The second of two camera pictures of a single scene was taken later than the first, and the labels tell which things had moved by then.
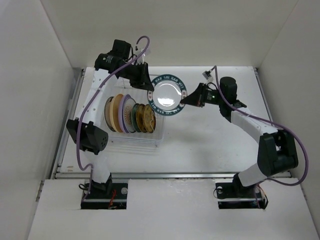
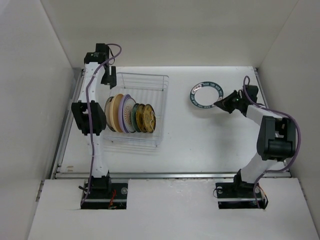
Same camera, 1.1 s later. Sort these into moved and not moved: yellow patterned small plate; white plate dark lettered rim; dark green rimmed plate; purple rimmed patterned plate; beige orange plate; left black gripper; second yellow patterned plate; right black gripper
Moved: right black gripper; white plate dark lettered rim; left black gripper
Not moved: beige orange plate; second yellow patterned plate; yellow patterned small plate; purple rimmed patterned plate; dark green rimmed plate
